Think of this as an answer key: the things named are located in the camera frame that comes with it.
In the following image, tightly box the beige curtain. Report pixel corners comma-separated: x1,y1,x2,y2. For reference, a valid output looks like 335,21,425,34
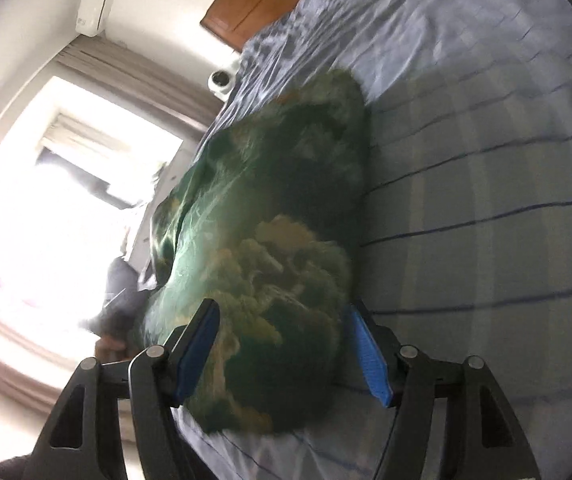
56,35,218,134

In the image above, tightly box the bed with blue checked sheet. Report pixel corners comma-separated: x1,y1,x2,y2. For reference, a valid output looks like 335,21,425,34
166,0,572,480

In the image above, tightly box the person's left hand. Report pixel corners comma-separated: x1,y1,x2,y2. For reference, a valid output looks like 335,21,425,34
95,332,141,364

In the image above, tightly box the wooden headboard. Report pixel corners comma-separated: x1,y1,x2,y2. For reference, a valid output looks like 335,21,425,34
201,0,328,54

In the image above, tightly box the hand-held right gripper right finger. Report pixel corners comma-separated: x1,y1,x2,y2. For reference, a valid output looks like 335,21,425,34
348,300,542,480

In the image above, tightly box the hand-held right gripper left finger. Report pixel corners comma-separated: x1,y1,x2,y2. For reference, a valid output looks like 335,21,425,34
21,298,221,480

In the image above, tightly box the white round device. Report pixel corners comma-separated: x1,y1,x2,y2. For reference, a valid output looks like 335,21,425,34
207,57,243,102

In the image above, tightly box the green cloud-print garment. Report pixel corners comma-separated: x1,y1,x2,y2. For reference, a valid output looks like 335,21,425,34
138,69,372,436

